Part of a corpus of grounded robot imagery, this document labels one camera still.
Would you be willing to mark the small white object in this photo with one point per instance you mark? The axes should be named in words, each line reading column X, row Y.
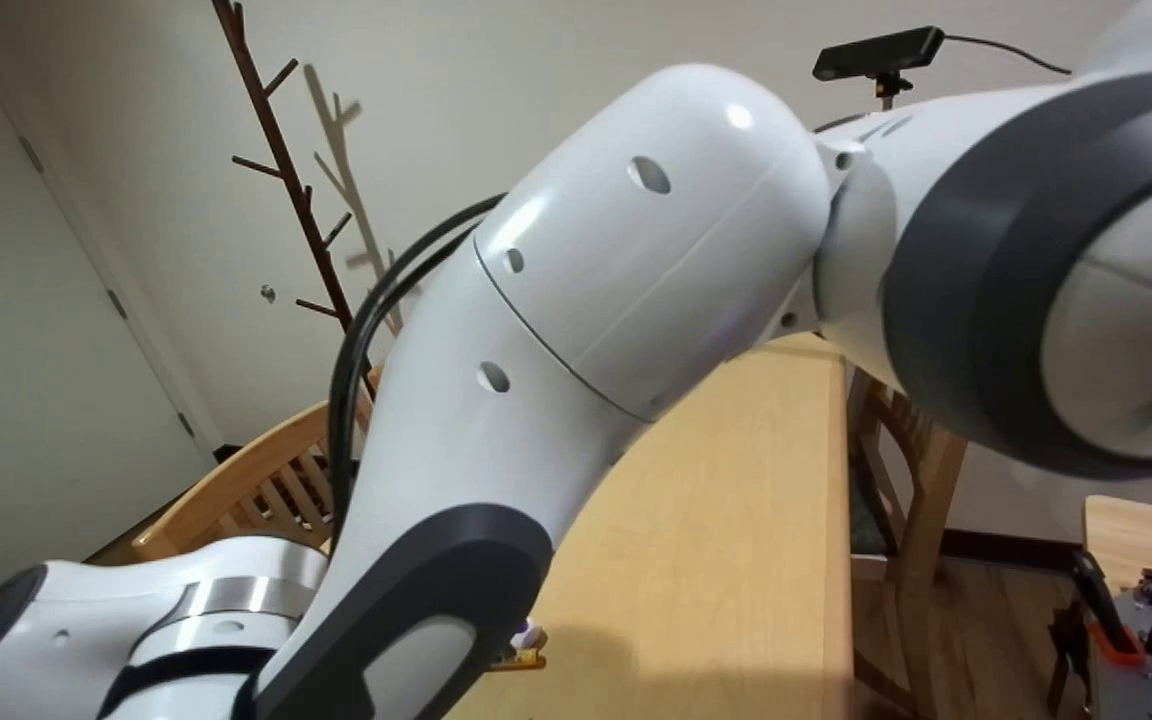
column 532, row 635

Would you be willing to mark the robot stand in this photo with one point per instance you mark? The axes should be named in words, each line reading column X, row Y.
column 1151, row 535

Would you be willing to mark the brown wooden coat rack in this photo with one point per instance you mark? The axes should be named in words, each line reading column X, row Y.
column 281, row 160

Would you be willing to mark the small yellow object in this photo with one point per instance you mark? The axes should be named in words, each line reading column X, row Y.
column 521, row 660

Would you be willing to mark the wooden chair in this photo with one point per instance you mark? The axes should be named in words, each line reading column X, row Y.
column 926, row 500
column 236, row 480

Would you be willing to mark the black and orange clamp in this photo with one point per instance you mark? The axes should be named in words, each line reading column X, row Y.
column 1106, row 610

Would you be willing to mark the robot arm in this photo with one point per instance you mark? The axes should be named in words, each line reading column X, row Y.
column 576, row 330

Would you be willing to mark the white door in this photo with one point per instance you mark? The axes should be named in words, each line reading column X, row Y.
column 46, row 400

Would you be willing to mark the camera on mount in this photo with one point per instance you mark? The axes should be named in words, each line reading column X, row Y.
column 876, row 52

